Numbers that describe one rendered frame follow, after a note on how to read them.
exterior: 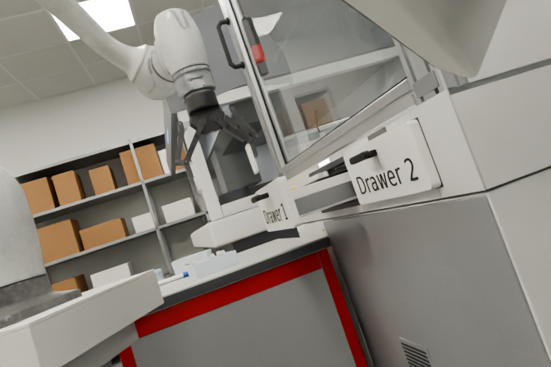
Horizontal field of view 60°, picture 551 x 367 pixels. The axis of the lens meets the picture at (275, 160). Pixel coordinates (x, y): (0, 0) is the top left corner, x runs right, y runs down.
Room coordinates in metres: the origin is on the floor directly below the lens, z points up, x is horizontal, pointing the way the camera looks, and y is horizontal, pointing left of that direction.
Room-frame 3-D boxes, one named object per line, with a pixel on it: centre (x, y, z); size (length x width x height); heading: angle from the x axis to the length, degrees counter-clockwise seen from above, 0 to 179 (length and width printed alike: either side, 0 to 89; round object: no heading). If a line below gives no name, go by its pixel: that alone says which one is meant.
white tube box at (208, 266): (1.34, 0.26, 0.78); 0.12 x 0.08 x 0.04; 117
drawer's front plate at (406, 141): (0.87, -0.18, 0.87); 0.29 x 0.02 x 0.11; 15
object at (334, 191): (1.19, -0.17, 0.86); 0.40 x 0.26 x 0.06; 105
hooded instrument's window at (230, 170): (2.92, 0.00, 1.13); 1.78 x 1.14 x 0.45; 15
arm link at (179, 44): (1.10, 0.13, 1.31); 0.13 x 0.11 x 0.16; 34
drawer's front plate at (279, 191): (1.14, 0.04, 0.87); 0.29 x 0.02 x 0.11; 15
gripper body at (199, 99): (1.09, 0.12, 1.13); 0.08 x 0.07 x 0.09; 105
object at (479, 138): (1.26, -0.58, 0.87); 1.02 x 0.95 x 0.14; 15
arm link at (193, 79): (1.09, 0.12, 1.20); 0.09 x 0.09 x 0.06
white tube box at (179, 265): (1.69, 0.39, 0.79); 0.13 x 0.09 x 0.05; 88
